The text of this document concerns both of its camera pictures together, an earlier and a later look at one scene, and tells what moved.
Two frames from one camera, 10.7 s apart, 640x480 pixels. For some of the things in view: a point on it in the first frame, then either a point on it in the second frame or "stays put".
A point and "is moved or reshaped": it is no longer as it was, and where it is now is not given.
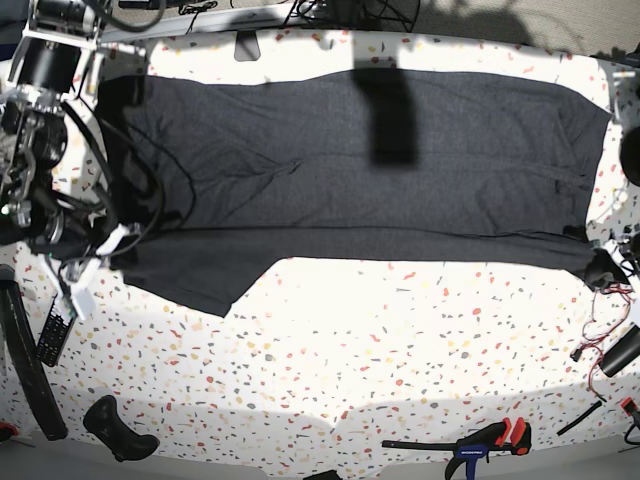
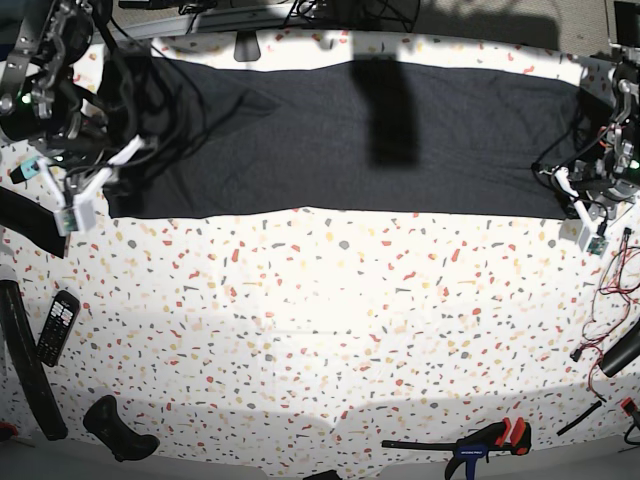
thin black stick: [597, 405] stays put
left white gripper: [81, 294] → [77, 216]
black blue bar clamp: [509, 435] stays put
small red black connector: [629, 406] stays put
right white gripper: [632, 274] → [589, 238]
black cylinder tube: [626, 349] stays put
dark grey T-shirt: [216, 180] is moved or reshaped
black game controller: [104, 419] stays put
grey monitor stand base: [247, 46] stays put
